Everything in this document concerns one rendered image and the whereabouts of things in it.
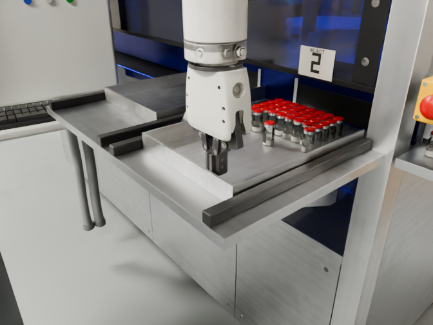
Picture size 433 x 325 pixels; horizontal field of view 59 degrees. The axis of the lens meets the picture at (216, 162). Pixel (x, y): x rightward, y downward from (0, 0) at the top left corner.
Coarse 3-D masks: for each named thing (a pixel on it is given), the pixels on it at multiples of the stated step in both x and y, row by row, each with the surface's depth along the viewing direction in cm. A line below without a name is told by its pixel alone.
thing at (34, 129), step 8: (16, 128) 104; (24, 128) 105; (32, 128) 105; (40, 128) 106; (48, 128) 108; (56, 128) 109; (64, 128) 110; (0, 136) 102; (8, 136) 103; (16, 136) 104; (24, 136) 105
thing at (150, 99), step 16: (144, 80) 107; (160, 80) 110; (176, 80) 114; (112, 96) 98; (128, 96) 104; (144, 96) 104; (160, 96) 104; (176, 96) 104; (256, 96) 101; (144, 112) 87; (160, 112) 83; (176, 112) 86
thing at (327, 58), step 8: (304, 48) 79; (312, 48) 78; (320, 48) 76; (304, 56) 80; (312, 56) 78; (328, 56) 75; (304, 64) 80; (320, 64) 77; (328, 64) 76; (304, 72) 81; (312, 72) 79; (320, 72) 78; (328, 72) 76; (328, 80) 77
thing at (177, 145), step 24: (144, 144) 73; (168, 144) 75; (192, 144) 75; (288, 144) 75; (336, 144) 69; (192, 168) 61; (240, 168) 66; (264, 168) 66; (288, 168) 61; (216, 192) 58; (240, 192) 56
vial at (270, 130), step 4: (264, 124) 74; (264, 128) 74; (268, 128) 73; (272, 128) 73; (268, 132) 73; (272, 132) 73; (268, 136) 74; (272, 136) 74; (268, 140) 74; (272, 140) 74; (264, 144) 75; (268, 144) 74; (272, 144) 75
